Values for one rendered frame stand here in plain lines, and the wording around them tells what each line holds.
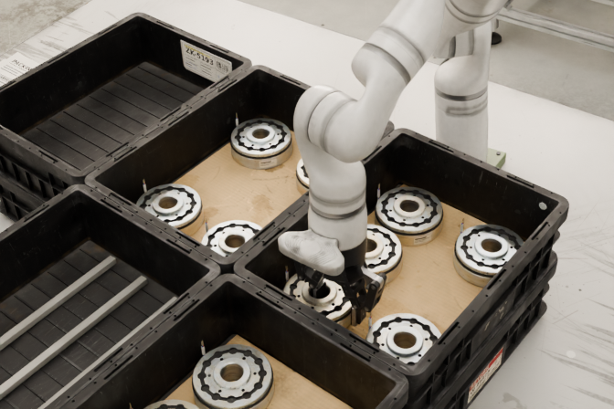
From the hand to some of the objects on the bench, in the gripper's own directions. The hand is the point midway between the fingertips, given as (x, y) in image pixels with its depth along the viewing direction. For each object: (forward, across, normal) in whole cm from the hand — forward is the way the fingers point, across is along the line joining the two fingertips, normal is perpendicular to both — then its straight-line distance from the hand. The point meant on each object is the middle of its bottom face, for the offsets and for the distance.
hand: (338, 306), depth 129 cm
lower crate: (+16, -4, -10) cm, 19 cm away
